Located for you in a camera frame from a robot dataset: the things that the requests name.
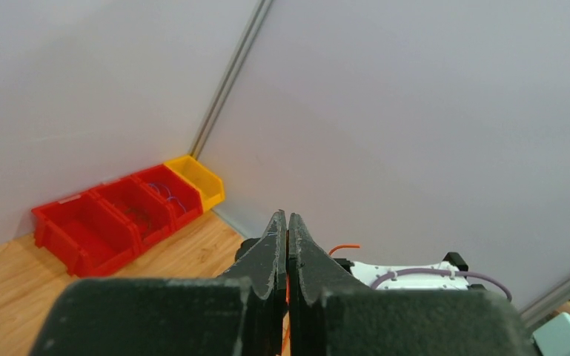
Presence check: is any yellow bin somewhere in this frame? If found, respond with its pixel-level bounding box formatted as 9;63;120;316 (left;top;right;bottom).
163;155;225;211

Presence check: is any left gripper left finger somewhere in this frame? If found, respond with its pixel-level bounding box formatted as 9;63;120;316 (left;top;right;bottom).
220;210;288;355

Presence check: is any right red bin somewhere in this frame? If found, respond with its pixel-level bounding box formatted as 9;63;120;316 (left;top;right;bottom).
131;165;203;231

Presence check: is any red bin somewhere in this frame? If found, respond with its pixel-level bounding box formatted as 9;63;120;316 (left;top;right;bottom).
91;177;173;252
31;193;141;277
131;165;203;231

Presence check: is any left red bin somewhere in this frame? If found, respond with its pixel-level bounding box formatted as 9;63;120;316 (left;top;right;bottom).
31;193;141;277

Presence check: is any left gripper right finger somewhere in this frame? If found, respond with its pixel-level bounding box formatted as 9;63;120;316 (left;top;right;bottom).
288;213;363;355

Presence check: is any middle red bin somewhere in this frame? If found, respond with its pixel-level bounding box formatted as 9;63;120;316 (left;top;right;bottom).
91;177;173;252

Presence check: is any orange wire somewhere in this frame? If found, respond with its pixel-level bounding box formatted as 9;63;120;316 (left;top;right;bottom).
279;243;362;356

